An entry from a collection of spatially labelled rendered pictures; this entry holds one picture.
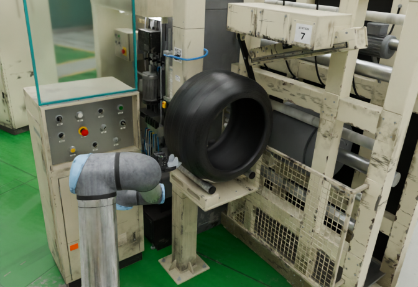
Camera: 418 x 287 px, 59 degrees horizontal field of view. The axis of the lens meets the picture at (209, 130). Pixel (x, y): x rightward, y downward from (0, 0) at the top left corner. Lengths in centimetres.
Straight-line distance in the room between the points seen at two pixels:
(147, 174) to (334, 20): 108
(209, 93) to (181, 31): 43
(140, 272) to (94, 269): 161
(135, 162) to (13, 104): 390
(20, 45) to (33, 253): 261
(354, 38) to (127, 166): 112
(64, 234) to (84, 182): 132
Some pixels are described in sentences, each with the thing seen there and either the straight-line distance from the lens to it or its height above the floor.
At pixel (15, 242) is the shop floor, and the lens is 324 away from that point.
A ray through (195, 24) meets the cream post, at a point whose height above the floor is 168.
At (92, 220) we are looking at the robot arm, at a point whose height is 126.
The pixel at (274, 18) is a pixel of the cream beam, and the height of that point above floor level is 174.
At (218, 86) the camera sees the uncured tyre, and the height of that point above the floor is 144.
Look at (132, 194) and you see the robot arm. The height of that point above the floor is 102.
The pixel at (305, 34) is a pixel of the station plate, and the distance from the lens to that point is 172.
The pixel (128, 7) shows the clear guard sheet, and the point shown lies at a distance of 212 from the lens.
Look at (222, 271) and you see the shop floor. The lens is 277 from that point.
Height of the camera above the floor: 193
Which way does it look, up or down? 23 degrees down
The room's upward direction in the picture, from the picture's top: 3 degrees clockwise
